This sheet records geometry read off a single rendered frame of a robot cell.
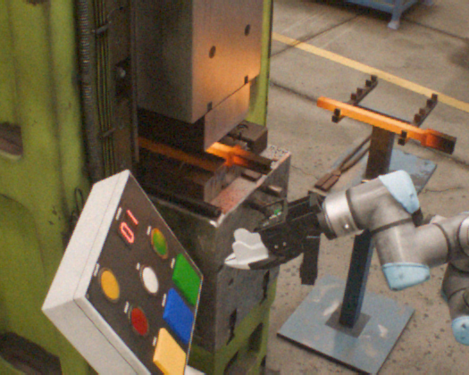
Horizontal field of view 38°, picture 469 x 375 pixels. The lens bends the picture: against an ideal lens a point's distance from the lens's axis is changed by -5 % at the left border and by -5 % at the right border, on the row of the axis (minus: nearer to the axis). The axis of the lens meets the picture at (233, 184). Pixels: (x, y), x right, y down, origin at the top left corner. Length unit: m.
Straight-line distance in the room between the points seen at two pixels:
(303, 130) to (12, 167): 2.51
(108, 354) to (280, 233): 0.35
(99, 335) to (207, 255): 0.66
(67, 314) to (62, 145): 0.43
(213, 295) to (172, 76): 0.59
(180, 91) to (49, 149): 0.30
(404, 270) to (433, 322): 1.64
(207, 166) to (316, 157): 1.97
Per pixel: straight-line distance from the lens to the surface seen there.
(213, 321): 1.84
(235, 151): 1.69
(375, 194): 1.18
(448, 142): 1.99
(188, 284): 1.33
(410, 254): 1.17
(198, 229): 1.67
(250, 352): 2.34
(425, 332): 2.75
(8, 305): 2.01
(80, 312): 1.06
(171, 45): 1.45
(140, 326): 1.14
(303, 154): 3.63
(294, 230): 1.22
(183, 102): 1.49
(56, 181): 1.44
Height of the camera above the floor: 1.91
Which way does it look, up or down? 35 degrees down
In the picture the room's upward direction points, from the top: 2 degrees clockwise
